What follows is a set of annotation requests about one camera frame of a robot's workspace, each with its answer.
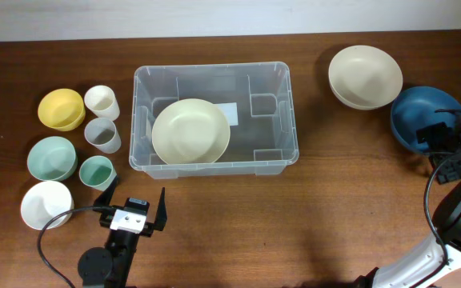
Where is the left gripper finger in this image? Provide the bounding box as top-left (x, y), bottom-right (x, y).
top-left (93, 176), bottom-right (119, 210)
top-left (154, 188), bottom-right (167, 231)

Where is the dark blue bowl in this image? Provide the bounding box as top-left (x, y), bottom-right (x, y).
top-left (390, 86), bottom-right (461, 154)

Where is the beige bowl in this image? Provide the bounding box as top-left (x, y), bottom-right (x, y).
top-left (328, 45), bottom-right (403, 110)
top-left (151, 98), bottom-right (231, 165)

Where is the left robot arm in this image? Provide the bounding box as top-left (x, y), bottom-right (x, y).
top-left (78, 178), bottom-right (167, 287)

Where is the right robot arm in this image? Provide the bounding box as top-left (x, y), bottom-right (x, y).
top-left (351, 109), bottom-right (461, 288)

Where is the mint green cup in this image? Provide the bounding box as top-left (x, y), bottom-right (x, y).
top-left (79, 155), bottom-right (117, 191)

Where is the white bowl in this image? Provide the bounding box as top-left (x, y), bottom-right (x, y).
top-left (20, 181), bottom-right (74, 230)

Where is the mint green bowl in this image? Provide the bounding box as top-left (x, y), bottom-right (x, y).
top-left (26, 136), bottom-right (78, 182)

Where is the translucent grey cup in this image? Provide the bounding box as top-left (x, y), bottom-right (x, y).
top-left (84, 118), bottom-right (122, 154)

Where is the yellow bowl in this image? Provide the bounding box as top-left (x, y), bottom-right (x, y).
top-left (38, 88), bottom-right (86, 131)

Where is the cream cup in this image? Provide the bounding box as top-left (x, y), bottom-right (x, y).
top-left (84, 85), bottom-right (120, 121)

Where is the white label in bin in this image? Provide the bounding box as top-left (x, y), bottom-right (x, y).
top-left (217, 102), bottom-right (239, 126)

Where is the clear plastic storage bin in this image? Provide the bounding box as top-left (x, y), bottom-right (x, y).
top-left (129, 62), bottom-right (299, 179)

